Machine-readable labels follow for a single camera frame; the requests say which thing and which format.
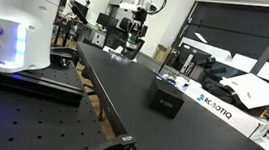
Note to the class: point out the black box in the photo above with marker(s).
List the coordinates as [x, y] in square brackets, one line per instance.
[165, 100]

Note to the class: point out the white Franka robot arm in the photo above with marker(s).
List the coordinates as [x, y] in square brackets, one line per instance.
[23, 13]

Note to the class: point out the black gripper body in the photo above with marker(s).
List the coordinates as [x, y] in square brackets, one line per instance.
[137, 20]

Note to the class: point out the brown cardboard box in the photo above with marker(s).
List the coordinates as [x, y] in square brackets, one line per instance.
[161, 53]

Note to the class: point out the black perforated breadboard plate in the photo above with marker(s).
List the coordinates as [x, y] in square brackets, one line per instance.
[29, 121]

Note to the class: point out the white drawer cabinet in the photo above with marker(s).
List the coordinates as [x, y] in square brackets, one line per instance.
[98, 37]

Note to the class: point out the black table clamp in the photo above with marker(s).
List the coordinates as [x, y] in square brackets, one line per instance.
[106, 149]

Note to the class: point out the small white object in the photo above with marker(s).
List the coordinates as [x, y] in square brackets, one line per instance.
[119, 49]

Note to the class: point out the black computer monitor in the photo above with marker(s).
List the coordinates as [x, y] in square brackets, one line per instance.
[107, 20]

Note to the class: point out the black jointed lamp arm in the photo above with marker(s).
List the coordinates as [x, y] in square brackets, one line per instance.
[79, 2]

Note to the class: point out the white paper board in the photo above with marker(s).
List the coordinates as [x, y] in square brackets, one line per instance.
[257, 89]

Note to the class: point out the white Robotiq carton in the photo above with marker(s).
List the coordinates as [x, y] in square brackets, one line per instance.
[227, 113]

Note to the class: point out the black office chair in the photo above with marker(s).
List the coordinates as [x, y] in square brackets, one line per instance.
[125, 24]

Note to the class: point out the black horizontal frame bar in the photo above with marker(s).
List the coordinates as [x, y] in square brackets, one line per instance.
[239, 31]

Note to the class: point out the black bag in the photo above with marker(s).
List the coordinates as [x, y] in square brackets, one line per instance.
[220, 90]

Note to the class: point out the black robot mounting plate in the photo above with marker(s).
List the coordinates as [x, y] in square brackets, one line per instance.
[39, 86]

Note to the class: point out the black desktop device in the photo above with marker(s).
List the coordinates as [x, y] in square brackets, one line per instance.
[197, 63]

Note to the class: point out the silver object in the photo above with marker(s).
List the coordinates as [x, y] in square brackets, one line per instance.
[120, 57]

